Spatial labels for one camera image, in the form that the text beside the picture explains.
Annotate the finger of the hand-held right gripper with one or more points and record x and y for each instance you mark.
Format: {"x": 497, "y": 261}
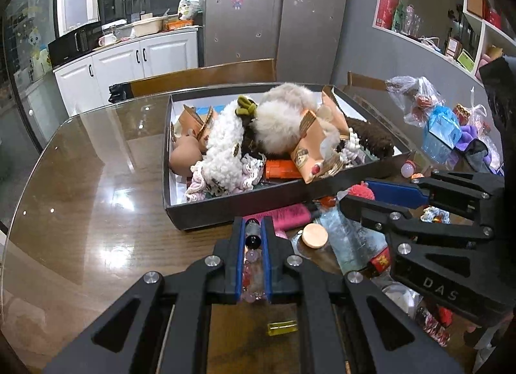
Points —
{"x": 375, "y": 212}
{"x": 395, "y": 192}

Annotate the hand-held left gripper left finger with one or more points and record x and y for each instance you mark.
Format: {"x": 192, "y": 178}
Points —
{"x": 238, "y": 261}

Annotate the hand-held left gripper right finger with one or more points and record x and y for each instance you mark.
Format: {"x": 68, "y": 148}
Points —
{"x": 267, "y": 261}

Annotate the red yarn ball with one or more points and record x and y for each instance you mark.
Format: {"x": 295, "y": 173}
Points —
{"x": 362, "y": 191}

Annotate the black shallow cardboard box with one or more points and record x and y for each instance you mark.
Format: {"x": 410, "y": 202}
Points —
{"x": 209, "y": 210}

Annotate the pink crochet scrunchie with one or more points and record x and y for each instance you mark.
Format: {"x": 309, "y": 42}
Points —
{"x": 197, "y": 184}

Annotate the orange plastic tube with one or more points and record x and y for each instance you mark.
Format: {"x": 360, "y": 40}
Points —
{"x": 282, "y": 169}

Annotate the wooden desktop with glass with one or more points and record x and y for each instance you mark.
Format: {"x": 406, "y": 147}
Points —
{"x": 100, "y": 196}

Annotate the pink translucent ball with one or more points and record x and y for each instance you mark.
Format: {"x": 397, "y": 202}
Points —
{"x": 408, "y": 168}

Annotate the clear plastic packet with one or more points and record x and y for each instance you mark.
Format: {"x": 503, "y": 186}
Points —
{"x": 350, "y": 241}

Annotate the red packet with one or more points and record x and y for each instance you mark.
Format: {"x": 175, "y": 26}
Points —
{"x": 381, "y": 261}

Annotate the pink plastic case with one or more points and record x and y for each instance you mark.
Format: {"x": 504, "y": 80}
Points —
{"x": 290, "y": 216}

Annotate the red patterned pouch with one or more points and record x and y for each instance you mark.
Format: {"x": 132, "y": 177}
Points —
{"x": 433, "y": 325}

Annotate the round tan lid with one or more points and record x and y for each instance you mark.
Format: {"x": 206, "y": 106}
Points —
{"x": 315, "y": 236}

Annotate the brown fuzzy hairpiece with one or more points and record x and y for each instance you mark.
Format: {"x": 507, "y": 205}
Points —
{"x": 371, "y": 138}

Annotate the white pearl scrunchie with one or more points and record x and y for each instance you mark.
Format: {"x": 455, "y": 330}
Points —
{"x": 351, "y": 148}

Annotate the small yellow block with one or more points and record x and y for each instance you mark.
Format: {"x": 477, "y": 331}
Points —
{"x": 282, "y": 328}

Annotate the blue translucent bag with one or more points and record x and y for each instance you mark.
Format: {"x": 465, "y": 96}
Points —
{"x": 441, "y": 132}

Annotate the orange snack packet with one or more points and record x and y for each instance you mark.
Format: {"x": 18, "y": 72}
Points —
{"x": 314, "y": 148}

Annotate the purple plush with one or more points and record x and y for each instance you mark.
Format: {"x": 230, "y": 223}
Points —
{"x": 473, "y": 136}

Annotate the clear plastic bag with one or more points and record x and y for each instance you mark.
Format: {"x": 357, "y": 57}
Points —
{"x": 415, "y": 95}

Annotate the wooden chair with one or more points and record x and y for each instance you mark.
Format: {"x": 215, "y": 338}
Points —
{"x": 201, "y": 77}
{"x": 367, "y": 81}

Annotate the white woolly plush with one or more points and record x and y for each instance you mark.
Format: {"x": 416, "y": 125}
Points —
{"x": 225, "y": 144}

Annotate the beige fluffy pompom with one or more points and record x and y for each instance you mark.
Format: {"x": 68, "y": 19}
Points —
{"x": 282, "y": 116}

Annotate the brown snack packet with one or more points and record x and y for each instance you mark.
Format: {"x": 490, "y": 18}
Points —
{"x": 193, "y": 122}

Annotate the green bow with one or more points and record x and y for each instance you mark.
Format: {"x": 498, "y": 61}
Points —
{"x": 246, "y": 107}

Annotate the red gift box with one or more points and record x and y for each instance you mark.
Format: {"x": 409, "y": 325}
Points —
{"x": 386, "y": 7}

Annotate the black item on chair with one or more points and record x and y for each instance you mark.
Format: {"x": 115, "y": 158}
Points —
{"x": 118, "y": 92}

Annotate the silver refrigerator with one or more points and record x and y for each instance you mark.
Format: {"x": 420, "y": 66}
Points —
{"x": 282, "y": 15}

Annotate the white kitchen cabinet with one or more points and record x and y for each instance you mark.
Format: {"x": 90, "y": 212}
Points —
{"x": 121, "y": 63}

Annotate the beige plastic container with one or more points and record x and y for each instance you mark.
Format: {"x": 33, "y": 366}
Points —
{"x": 146, "y": 26}

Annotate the white cup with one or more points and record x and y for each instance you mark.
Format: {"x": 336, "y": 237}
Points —
{"x": 107, "y": 40}

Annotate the printed plastic bag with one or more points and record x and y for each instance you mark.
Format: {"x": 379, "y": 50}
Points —
{"x": 190, "y": 5}

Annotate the black microwave oven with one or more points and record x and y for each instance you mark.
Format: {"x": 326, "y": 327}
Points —
{"x": 72, "y": 45}

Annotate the glass sliding door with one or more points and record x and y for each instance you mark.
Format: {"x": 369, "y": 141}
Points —
{"x": 24, "y": 55}

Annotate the white wall shelf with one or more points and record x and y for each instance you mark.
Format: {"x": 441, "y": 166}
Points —
{"x": 435, "y": 3}

